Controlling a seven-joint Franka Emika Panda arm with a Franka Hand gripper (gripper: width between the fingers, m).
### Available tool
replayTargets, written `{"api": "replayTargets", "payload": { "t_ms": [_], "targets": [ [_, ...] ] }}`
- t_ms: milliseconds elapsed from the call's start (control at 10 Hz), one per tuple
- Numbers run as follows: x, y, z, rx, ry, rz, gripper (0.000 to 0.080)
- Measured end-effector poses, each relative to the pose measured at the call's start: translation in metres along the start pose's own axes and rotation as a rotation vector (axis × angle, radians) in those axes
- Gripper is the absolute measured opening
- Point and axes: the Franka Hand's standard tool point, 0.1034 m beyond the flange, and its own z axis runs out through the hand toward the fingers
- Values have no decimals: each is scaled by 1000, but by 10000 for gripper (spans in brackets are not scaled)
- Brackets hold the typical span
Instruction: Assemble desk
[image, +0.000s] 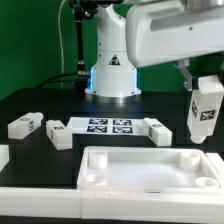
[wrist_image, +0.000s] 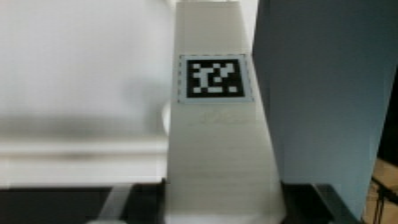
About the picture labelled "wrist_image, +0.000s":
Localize white desk leg with tag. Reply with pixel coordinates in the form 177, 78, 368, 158
166, 0, 287, 224

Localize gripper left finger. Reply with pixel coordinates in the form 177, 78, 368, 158
86, 182, 166, 224

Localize white desk top tray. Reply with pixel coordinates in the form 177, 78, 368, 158
0, 0, 262, 190

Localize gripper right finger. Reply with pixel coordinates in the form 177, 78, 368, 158
281, 183, 360, 224

